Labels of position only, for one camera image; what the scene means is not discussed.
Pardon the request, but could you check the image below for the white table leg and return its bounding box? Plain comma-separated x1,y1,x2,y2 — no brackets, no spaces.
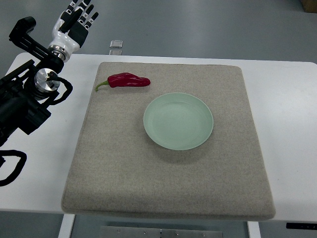
247,221,261,238
58,214,75,238

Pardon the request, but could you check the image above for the beige felt mat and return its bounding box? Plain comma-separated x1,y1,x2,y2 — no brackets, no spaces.
61,62,275,221

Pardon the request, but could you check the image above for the white left table leg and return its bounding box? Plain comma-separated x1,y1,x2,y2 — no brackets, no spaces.
58,214,75,238

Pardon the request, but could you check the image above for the white right table leg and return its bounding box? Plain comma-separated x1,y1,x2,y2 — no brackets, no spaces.
247,221,261,238

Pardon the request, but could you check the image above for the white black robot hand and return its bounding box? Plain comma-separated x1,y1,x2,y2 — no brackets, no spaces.
49,0,99,62

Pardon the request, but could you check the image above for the black looped cable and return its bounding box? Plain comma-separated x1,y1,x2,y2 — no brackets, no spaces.
0,149,27,187

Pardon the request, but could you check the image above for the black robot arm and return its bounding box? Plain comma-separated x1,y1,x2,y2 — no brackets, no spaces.
0,16,73,145

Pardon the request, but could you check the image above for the red chili pepper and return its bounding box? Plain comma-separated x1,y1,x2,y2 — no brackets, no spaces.
95,72,151,91

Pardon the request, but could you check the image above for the light green plate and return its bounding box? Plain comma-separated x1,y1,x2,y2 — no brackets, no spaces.
143,93,214,151

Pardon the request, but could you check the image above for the black table control panel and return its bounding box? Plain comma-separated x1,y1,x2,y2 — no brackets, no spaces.
286,223,317,230

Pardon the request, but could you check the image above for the cardboard box corner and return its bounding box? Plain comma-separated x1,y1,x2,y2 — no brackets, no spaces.
300,0,317,13

